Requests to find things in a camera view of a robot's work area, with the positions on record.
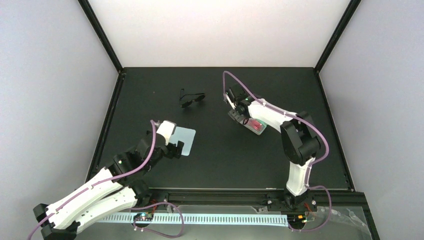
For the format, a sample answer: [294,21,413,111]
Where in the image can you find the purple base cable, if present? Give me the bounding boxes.
[287,185,333,233]
[129,202,185,239]

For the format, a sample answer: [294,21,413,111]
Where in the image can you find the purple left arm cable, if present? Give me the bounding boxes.
[26,119,163,240]

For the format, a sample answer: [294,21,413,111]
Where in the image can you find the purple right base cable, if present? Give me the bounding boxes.
[287,185,333,233]

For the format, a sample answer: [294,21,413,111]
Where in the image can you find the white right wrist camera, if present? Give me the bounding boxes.
[223,93,234,108]

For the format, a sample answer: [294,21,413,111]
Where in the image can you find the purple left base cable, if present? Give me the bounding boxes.
[129,202,185,239]

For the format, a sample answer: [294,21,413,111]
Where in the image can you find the black right frame post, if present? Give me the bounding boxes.
[314,0,362,74]

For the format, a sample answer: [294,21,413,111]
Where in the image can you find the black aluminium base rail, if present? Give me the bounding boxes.
[148,188,380,240]

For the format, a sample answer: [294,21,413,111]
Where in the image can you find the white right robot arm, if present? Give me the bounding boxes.
[223,85,322,210]

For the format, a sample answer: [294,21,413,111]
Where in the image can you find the black left frame post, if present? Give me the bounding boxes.
[78,0,124,74]

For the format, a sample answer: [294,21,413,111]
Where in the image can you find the right controller circuit board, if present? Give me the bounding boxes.
[288,214,316,224]

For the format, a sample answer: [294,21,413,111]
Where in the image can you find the black frame post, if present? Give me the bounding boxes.
[314,0,362,74]
[78,0,124,74]

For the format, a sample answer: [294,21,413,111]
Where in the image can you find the light blue cleaning cloth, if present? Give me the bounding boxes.
[169,126,196,157]

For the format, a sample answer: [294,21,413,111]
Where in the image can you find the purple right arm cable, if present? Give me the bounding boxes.
[222,70,331,190]

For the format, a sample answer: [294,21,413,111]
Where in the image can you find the pink transparent sunglasses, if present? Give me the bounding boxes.
[248,119,264,132]

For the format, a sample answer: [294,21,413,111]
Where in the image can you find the left controller circuit board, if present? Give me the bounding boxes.
[133,212,154,222]

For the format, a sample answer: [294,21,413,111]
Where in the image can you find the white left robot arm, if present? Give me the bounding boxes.
[33,121,184,240]

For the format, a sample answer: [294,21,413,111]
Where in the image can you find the controller circuit board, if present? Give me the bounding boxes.
[288,214,316,224]
[133,212,154,222]

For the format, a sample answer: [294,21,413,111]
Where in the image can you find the white slotted cable duct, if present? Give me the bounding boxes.
[98,212,289,227]

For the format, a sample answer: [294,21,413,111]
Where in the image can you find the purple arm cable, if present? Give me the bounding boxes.
[222,70,331,190]
[26,119,163,240]

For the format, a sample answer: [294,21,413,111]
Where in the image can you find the black round sunglasses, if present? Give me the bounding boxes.
[179,88,206,109]

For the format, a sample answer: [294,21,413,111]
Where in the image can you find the grey felt glasses case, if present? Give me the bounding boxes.
[228,109,267,136]

